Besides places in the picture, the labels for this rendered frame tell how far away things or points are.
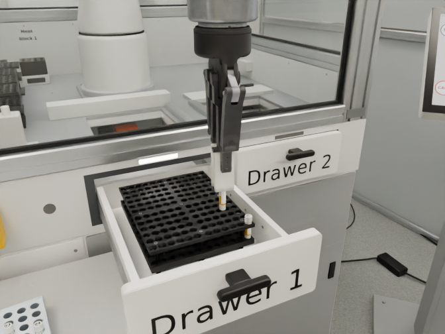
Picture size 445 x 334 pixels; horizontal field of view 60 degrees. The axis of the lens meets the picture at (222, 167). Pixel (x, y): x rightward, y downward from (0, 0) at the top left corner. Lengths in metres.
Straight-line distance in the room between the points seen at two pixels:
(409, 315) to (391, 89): 1.17
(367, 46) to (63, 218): 0.76
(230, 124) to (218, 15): 0.13
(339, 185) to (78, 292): 0.69
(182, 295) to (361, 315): 1.38
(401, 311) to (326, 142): 1.05
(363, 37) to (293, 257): 0.58
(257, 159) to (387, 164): 1.63
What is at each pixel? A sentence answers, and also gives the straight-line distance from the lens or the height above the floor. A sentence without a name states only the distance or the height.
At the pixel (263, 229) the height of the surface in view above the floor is 0.87.
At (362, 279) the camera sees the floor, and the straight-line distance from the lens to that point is 2.00.
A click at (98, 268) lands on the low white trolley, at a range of 0.80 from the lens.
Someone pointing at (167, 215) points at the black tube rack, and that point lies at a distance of 0.67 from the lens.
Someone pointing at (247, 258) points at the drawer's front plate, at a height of 0.92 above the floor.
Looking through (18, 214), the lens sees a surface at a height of 0.88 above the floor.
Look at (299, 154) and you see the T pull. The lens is 0.88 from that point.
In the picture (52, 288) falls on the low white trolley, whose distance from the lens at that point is 0.79.
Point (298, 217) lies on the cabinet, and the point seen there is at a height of 0.70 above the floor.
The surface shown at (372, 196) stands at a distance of 2.56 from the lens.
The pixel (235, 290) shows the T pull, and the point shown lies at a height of 0.91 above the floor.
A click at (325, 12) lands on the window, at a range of 0.92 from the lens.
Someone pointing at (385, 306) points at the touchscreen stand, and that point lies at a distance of 1.85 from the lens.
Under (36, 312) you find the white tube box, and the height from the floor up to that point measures 0.79.
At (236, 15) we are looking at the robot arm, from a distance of 0.49.
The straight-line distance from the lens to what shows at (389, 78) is 2.34.
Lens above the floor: 1.25
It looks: 25 degrees down
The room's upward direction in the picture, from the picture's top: straight up
